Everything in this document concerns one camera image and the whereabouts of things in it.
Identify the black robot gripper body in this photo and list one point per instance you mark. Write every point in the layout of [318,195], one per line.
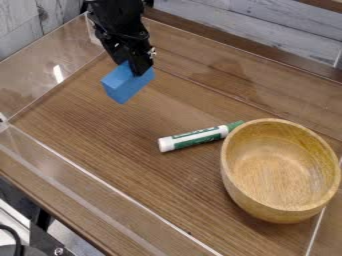
[119,17]

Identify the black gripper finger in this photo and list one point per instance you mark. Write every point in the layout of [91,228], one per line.
[116,45]
[140,61]

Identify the blue rectangular block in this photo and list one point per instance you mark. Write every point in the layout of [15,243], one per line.
[122,84]

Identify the brown wooden bowl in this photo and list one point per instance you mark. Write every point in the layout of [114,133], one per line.
[279,170]

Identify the green and white marker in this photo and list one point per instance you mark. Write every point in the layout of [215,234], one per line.
[195,137]

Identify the clear acrylic tray wall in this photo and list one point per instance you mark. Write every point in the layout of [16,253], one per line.
[81,153]

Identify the black equipment with cable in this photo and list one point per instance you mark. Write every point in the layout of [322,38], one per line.
[29,242]

